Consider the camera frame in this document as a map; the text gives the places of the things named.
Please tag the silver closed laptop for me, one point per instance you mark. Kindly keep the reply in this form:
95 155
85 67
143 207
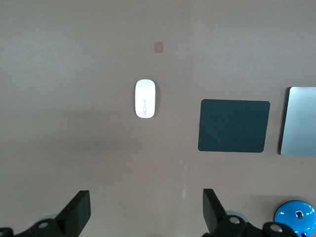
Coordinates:
300 121

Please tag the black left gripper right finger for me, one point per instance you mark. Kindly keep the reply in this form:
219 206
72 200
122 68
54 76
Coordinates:
214 214

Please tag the black mouse pad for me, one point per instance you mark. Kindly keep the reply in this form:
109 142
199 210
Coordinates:
233 126

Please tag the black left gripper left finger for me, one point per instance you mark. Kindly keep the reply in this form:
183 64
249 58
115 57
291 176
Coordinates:
74 217

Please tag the small brown tape patch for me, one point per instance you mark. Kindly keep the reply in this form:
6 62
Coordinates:
158 47

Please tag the white computer mouse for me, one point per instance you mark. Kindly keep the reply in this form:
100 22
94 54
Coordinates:
145 96

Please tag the blue desk lamp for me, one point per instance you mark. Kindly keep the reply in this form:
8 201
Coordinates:
286 214

